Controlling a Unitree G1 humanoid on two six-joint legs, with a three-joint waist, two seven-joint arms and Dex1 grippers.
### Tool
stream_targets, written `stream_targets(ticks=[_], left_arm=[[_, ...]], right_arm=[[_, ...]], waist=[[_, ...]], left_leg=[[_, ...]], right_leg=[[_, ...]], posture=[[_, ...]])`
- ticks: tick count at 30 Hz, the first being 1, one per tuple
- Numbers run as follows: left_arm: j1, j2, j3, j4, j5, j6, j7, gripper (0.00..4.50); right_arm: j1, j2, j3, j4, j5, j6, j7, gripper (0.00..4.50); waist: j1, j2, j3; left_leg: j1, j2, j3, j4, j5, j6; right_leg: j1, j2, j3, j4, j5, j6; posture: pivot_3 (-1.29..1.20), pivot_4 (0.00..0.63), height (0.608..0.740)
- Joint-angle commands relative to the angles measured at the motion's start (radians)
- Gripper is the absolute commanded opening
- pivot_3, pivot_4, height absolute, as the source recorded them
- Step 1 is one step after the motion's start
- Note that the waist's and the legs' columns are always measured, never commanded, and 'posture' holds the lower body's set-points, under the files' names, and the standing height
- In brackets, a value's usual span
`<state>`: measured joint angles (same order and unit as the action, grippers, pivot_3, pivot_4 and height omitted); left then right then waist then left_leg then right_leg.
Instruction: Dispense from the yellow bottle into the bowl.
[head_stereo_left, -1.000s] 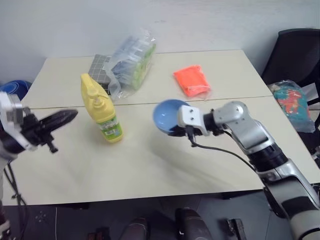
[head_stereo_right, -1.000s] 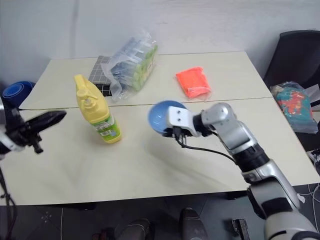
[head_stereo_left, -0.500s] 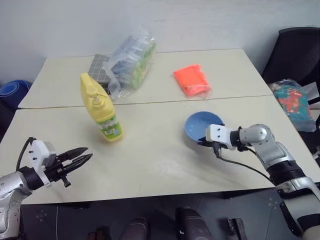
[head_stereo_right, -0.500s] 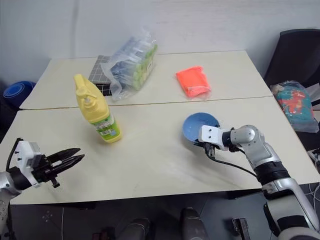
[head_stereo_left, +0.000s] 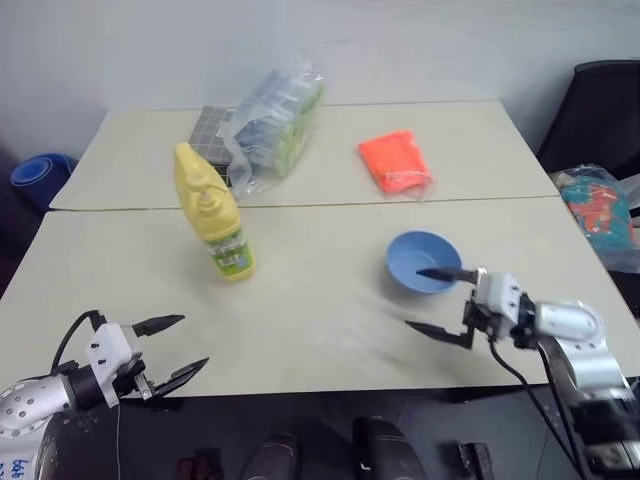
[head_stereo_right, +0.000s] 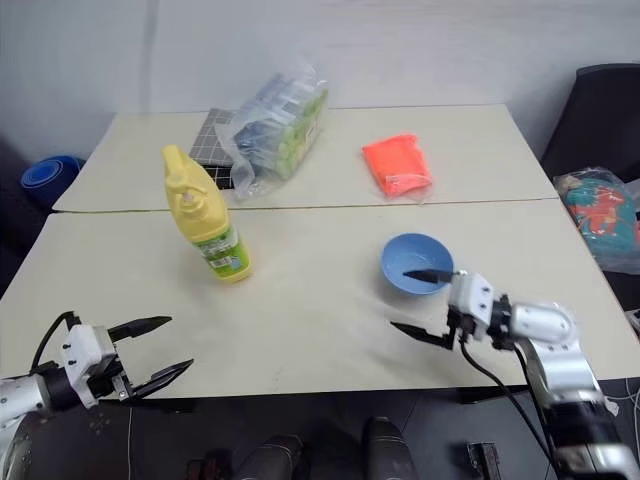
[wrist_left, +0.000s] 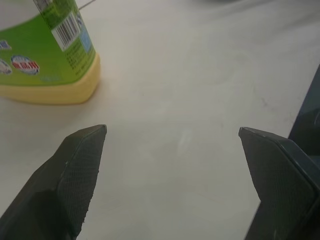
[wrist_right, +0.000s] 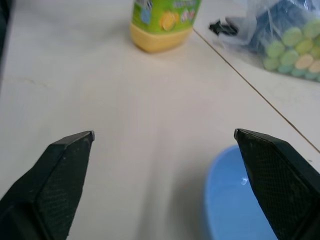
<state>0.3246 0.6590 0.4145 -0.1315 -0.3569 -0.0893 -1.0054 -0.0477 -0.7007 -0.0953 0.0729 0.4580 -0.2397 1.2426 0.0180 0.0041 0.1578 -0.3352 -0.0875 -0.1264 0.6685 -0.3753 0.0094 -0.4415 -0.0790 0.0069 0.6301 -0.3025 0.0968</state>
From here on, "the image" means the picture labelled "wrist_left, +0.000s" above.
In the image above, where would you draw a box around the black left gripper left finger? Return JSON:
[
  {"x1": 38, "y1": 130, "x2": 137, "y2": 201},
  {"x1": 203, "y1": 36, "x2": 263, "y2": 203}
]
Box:
[{"x1": 0, "y1": 124, "x2": 108, "y2": 240}]

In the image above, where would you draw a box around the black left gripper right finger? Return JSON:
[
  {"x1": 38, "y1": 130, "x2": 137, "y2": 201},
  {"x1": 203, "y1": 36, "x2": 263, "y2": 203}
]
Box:
[{"x1": 238, "y1": 126, "x2": 320, "y2": 240}]

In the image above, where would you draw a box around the yellow bottle with green label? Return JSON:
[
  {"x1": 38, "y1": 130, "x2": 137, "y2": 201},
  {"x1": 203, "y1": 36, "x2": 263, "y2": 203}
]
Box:
[{"x1": 0, "y1": 0, "x2": 102, "y2": 105}]

